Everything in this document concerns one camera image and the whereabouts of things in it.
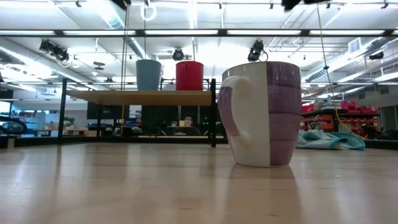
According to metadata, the black camera on mount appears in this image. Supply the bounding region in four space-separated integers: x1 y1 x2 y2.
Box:
39 39 70 62
172 47 185 62
247 39 269 63

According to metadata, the white cable loop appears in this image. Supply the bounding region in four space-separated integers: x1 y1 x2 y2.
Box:
139 2 158 22

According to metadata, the black aluminium table frame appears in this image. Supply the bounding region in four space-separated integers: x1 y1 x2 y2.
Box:
0 135 398 150

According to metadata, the purple and white mug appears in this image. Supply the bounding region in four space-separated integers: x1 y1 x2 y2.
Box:
218 60 302 168

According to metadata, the thin hanging yellow cable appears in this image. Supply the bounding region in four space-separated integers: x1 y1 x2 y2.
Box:
316 3 367 141

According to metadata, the black horizontal frame beam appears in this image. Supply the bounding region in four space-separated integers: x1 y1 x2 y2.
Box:
0 28 398 39

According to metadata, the wooden shelf with black legs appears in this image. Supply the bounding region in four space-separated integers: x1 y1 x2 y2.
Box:
57 77 218 149

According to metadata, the blue plastic cup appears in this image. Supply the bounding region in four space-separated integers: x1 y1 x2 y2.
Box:
135 59 163 91

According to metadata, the light blue cloth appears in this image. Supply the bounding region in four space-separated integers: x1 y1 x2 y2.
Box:
295 129 366 151

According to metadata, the person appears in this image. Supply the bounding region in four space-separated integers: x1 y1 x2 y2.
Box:
174 114 201 136

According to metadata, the rack of red storage bins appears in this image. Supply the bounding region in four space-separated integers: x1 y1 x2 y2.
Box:
300 100 379 140

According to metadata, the red mug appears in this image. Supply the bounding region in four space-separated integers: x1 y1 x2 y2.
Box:
175 60 205 91

